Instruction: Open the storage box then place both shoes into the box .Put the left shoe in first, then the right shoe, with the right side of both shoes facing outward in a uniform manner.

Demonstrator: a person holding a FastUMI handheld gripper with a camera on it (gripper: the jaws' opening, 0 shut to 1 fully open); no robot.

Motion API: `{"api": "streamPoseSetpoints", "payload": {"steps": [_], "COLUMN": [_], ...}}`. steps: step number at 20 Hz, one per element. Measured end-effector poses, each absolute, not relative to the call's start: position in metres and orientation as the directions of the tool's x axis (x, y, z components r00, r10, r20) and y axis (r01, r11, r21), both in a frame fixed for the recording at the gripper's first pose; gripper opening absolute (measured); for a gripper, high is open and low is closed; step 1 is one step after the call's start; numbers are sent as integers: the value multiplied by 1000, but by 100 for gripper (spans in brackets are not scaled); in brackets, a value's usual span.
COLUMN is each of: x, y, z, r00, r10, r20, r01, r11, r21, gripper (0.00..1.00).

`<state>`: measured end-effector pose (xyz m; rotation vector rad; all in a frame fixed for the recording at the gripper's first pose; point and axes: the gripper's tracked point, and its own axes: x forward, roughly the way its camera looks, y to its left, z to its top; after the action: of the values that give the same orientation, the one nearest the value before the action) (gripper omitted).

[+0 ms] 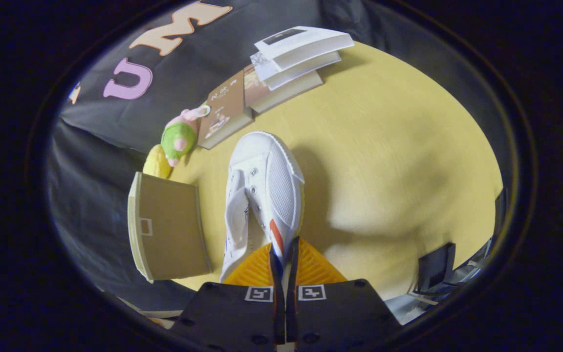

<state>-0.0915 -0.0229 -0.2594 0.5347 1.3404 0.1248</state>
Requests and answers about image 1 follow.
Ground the black backdrop cloth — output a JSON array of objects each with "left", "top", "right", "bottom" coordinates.
[{"left": 47, "top": 0, "right": 502, "bottom": 313}]

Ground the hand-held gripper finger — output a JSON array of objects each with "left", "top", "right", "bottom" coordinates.
[
  {"left": 285, "top": 236, "right": 403, "bottom": 352},
  {"left": 169, "top": 240, "right": 286, "bottom": 352}
]

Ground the black flat object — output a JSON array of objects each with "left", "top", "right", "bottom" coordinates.
[{"left": 416, "top": 242, "right": 458, "bottom": 294}]

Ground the pink and green plush toy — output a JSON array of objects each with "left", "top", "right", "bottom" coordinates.
[{"left": 160, "top": 105, "right": 211, "bottom": 168}]

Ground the white striped shoe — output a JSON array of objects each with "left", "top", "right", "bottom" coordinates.
[{"left": 219, "top": 131, "right": 305, "bottom": 283}]

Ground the yellow plush toy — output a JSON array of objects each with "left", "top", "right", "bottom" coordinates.
[{"left": 142, "top": 144, "right": 173, "bottom": 180}]

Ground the white book with dark photo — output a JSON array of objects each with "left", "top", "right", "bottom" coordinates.
[{"left": 254, "top": 26, "right": 354, "bottom": 71}]

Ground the brown cardboard storage box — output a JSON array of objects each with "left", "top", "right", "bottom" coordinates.
[{"left": 127, "top": 171, "right": 213, "bottom": 284}]

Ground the brown book with cake picture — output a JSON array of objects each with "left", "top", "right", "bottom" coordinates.
[{"left": 197, "top": 71, "right": 255, "bottom": 150}]

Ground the dark brown photo book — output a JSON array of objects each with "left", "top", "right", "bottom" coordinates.
[{"left": 243, "top": 64, "right": 324, "bottom": 114}]

